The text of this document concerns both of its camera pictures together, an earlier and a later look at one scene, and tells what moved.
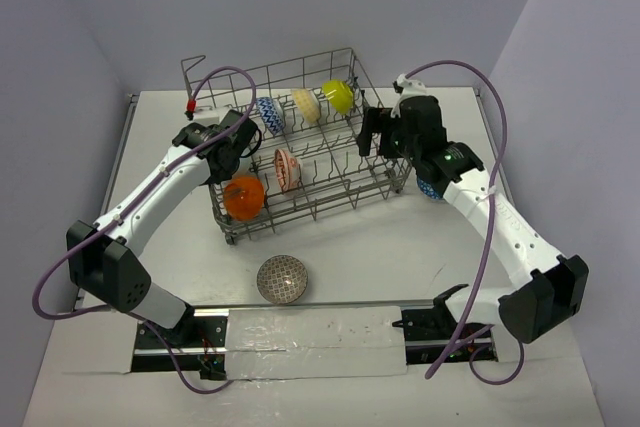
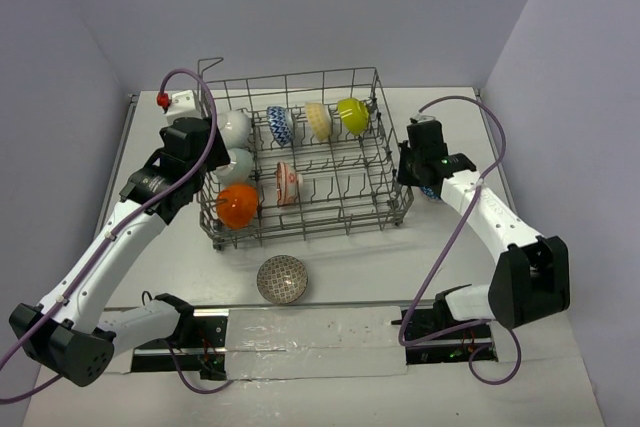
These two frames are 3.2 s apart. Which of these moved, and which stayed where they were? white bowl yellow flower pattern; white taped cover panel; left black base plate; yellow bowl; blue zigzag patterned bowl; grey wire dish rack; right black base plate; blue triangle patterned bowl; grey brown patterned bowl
Moved: grey wire dish rack; blue zigzag patterned bowl; yellow bowl; white bowl yellow flower pattern
Stayed: grey brown patterned bowl; right black base plate; blue triangle patterned bowl; white taped cover panel; left black base plate
